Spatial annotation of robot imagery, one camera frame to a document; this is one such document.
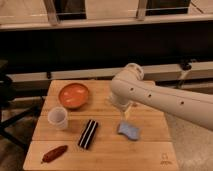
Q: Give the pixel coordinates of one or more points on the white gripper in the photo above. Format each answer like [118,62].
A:
[120,104]

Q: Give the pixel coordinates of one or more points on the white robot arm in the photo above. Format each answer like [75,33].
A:
[128,86]

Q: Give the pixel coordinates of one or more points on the orange bowl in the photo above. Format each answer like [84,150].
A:
[73,95]

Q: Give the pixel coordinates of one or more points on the white plastic cup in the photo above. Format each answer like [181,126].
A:
[58,117]

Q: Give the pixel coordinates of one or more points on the black white striped eraser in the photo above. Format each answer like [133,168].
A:
[88,134]

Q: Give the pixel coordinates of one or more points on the red sausage toy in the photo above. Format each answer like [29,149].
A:
[54,153]

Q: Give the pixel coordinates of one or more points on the black chair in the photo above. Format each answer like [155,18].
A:
[7,94]

